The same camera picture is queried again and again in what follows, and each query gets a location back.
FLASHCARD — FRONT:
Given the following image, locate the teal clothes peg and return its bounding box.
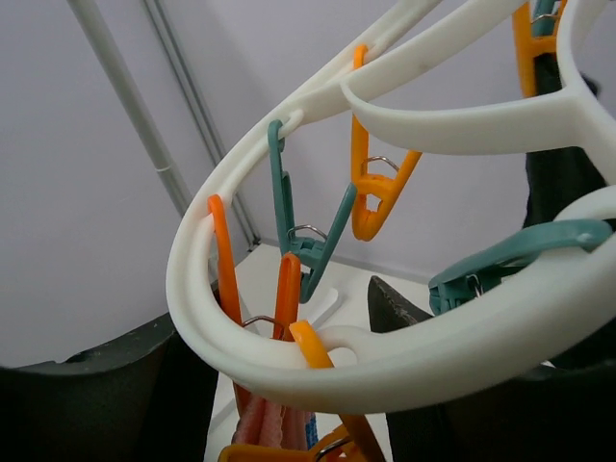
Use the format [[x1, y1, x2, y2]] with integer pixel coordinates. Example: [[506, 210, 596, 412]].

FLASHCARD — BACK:
[[268, 119, 357, 303]]

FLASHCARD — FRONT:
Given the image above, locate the orange clothes peg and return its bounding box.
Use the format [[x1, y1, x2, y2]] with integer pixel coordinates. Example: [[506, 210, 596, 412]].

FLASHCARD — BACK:
[[206, 193, 302, 415]]

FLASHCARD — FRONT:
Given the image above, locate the silver clothes rack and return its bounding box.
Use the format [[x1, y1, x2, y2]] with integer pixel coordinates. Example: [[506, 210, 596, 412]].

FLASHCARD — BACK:
[[64, 0, 346, 328]]

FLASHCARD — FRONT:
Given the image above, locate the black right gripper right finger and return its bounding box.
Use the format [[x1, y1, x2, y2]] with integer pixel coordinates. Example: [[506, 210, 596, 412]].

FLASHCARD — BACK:
[[368, 274, 616, 462]]

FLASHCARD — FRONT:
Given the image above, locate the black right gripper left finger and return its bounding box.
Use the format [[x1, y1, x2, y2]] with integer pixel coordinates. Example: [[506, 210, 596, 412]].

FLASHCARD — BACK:
[[1, 315, 218, 461]]

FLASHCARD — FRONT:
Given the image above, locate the white clip hanger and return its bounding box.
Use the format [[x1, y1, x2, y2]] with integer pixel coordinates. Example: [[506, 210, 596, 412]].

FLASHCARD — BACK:
[[166, 1, 615, 414]]

